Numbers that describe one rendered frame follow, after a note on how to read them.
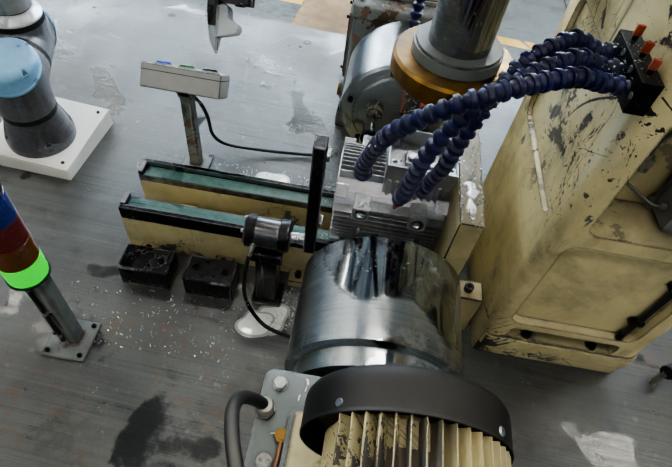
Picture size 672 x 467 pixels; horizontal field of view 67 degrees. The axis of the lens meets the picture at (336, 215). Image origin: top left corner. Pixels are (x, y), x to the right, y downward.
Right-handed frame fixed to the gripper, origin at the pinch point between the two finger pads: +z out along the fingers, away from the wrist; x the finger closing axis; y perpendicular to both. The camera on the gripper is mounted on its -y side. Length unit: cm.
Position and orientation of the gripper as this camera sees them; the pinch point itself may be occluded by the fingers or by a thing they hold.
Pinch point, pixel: (212, 43)
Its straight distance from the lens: 116.0
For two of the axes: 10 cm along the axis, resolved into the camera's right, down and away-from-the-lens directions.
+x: 0.5, -2.7, 9.6
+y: 9.9, 1.7, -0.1
